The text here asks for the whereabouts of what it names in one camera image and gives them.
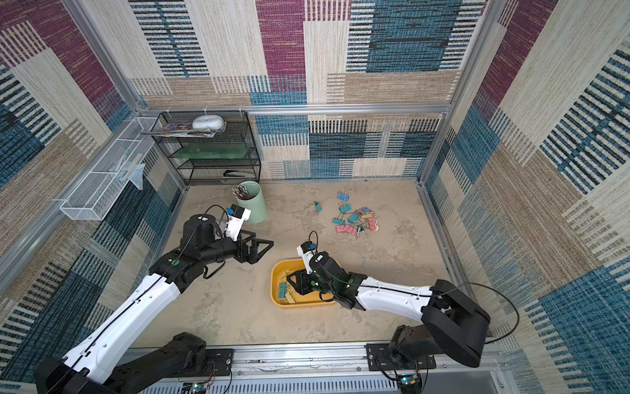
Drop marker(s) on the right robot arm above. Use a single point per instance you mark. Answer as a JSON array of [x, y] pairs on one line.
[[449, 322]]

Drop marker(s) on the white wire wall basket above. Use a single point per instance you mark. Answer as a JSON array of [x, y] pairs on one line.
[[120, 164]]

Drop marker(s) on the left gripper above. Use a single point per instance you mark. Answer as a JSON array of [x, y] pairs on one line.
[[243, 256]]

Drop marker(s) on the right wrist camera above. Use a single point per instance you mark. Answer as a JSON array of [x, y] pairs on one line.
[[307, 251]]

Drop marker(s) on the mint green pen cup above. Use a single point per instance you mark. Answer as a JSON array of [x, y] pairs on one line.
[[257, 204]]

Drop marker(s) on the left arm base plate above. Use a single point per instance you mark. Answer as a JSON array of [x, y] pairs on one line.
[[217, 362]]

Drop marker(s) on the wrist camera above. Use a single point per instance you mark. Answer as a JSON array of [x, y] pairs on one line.
[[237, 215], [307, 251]]

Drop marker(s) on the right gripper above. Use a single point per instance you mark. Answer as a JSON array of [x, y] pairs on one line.
[[305, 281]]

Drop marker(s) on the white round device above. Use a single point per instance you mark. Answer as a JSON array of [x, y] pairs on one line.
[[209, 123]]

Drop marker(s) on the pens in cup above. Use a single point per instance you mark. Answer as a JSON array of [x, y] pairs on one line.
[[241, 192]]

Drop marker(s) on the black wire shelf rack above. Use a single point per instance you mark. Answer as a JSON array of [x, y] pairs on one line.
[[229, 158]]

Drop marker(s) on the pink binder clip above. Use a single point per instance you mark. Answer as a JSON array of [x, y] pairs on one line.
[[347, 229], [372, 224]]

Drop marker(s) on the yellow storage tray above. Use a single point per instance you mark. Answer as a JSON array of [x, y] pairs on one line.
[[279, 274]]

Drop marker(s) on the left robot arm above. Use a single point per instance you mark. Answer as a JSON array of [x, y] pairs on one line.
[[94, 365]]

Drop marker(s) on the yellow binder clip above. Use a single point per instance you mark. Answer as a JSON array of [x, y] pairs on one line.
[[290, 298]]

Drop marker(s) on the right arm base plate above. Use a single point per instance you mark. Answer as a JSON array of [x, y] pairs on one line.
[[381, 357]]

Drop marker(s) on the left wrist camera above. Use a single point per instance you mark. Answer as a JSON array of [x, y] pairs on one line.
[[237, 215]]

